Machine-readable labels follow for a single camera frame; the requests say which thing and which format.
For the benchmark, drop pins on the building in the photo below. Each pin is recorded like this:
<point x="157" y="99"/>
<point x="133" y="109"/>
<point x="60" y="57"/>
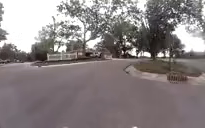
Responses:
<point x="77" y="46"/>

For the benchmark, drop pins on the grey asphalt road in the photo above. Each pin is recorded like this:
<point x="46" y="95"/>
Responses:
<point x="90" y="96"/>

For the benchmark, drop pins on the grass strip with kerb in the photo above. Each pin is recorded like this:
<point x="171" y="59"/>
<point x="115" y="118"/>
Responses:
<point x="63" y="61"/>

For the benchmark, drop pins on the row of trees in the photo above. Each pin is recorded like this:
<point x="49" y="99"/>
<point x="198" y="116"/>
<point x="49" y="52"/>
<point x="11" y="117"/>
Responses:
<point x="123" y="30"/>

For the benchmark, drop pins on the white fence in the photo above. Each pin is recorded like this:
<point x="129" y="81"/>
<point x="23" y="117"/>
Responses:
<point x="61" y="56"/>

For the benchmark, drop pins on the pale island kerb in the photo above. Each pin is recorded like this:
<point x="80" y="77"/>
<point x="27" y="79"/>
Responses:
<point x="150" y="76"/>

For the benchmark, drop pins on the utility pole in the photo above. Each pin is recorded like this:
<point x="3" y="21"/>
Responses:
<point x="53" y="33"/>

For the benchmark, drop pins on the grass traffic island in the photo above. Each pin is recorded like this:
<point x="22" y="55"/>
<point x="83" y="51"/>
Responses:
<point x="160" y="66"/>

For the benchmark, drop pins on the thin pole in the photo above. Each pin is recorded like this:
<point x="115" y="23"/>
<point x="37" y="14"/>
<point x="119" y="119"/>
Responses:
<point x="170" y="53"/>

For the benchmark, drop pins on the drain grate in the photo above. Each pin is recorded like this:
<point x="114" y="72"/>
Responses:
<point x="176" y="77"/>

